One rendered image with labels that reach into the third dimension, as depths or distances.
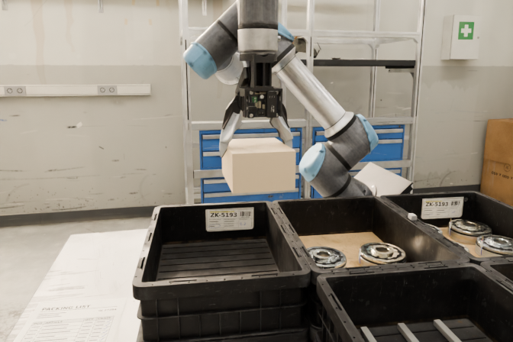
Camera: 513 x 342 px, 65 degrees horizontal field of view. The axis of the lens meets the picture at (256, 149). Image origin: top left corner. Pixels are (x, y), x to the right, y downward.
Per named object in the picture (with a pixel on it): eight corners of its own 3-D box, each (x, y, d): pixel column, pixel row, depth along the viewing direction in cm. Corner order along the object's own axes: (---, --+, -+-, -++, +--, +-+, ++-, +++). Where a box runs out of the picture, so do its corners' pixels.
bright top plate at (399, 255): (352, 246, 96) (352, 243, 95) (391, 243, 97) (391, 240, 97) (371, 266, 86) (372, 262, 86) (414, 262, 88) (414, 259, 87)
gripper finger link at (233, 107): (216, 125, 78) (240, 87, 77) (215, 124, 79) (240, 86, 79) (236, 137, 79) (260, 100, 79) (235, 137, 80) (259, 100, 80)
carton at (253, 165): (221, 172, 89) (221, 139, 88) (274, 169, 91) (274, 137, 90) (232, 193, 74) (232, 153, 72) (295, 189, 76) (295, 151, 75)
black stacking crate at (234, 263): (157, 250, 104) (156, 208, 102) (269, 242, 108) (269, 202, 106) (135, 353, 66) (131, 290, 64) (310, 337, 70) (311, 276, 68)
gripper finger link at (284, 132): (296, 159, 78) (271, 120, 75) (288, 153, 83) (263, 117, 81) (309, 150, 78) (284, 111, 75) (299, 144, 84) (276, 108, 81)
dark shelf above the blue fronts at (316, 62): (246, 68, 310) (246, 60, 309) (388, 68, 334) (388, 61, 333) (259, 67, 267) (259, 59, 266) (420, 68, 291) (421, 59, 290)
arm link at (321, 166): (315, 188, 138) (290, 162, 134) (345, 162, 136) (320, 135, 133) (325, 202, 126) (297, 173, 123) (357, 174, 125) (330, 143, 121)
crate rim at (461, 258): (270, 208, 107) (270, 200, 106) (376, 203, 111) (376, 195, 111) (313, 286, 68) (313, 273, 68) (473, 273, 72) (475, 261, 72)
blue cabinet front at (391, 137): (310, 202, 294) (312, 127, 284) (398, 196, 309) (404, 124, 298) (311, 203, 292) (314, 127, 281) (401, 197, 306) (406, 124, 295)
